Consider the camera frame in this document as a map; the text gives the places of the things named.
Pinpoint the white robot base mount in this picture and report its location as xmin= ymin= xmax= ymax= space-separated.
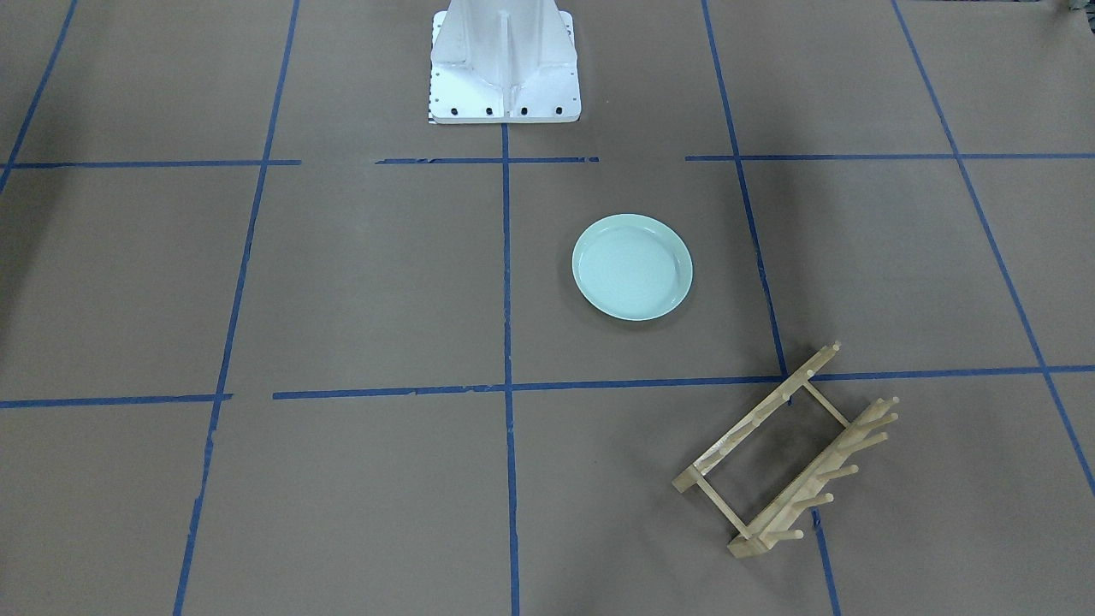
xmin=428 ymin=1 xmax=583 ymax=125

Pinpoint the wooden plate rack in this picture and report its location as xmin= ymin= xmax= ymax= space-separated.
xmin=672 ymin=341 xmax=899 ymax=559

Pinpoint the light green plate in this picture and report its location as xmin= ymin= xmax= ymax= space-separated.
xmin=570 ymin=213 xmax=695 ymax=321

